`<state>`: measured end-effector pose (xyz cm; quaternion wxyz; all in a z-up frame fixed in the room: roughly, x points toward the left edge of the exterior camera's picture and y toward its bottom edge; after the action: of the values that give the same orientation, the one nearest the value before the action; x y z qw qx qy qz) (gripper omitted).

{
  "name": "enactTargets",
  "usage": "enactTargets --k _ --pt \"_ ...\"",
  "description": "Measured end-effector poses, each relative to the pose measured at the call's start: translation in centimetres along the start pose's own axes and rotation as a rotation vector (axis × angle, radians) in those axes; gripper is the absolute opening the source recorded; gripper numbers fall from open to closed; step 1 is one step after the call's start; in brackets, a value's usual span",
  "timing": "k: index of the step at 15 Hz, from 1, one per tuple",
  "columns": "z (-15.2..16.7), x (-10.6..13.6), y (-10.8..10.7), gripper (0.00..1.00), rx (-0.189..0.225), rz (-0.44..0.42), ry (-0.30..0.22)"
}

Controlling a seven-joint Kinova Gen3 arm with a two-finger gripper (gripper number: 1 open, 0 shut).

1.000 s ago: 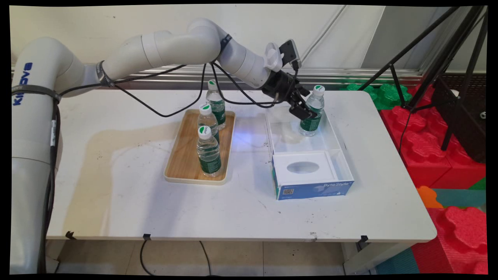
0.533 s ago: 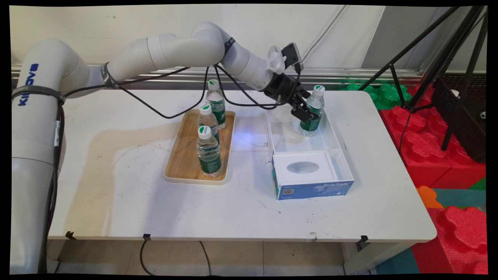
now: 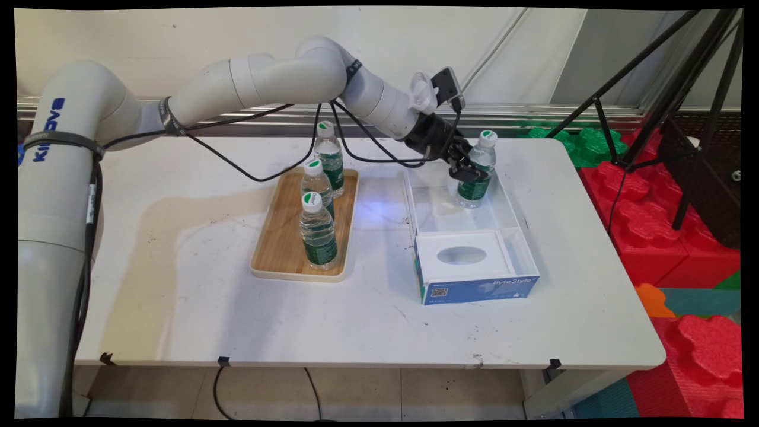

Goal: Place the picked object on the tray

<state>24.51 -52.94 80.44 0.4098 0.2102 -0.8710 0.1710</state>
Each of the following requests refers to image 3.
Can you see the black box device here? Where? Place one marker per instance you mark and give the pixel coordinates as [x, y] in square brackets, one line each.
[705, 190]

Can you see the black tripod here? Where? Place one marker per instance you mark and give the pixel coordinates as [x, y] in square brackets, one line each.
[652, 47]

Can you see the orange foam piece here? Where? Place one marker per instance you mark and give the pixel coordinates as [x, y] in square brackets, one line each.
[652, 299]

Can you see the large red foam block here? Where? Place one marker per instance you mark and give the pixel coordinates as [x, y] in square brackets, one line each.
[640, 219]

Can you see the clear water bottle green label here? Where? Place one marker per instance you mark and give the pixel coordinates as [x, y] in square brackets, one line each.
[329, 157]
[318, 237]
[316, 181]
[481, 154]

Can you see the white table leg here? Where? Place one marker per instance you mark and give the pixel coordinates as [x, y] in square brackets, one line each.
[569, 391]

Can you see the aluminium wall rail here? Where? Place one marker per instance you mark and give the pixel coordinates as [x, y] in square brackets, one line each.
[533, 115]

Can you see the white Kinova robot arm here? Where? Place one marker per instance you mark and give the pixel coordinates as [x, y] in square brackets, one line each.
[267, 77]

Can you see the white ByteDance cardboard box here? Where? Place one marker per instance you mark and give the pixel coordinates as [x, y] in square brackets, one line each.
[468, 290]

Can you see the bamboo tray with white rim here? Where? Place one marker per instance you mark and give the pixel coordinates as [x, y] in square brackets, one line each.
[284, 237]

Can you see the teal foam mat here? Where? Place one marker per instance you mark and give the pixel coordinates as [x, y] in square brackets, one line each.
[699, 302]

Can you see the green foam block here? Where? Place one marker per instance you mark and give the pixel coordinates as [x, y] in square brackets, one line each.
[599, 148]
[545, 136]

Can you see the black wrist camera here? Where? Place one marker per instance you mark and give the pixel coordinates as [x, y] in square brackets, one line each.
[447, 86]

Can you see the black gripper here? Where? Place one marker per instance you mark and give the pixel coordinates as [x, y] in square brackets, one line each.
[433, 139]

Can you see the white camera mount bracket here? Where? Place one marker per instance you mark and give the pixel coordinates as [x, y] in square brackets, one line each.
[422, 92]

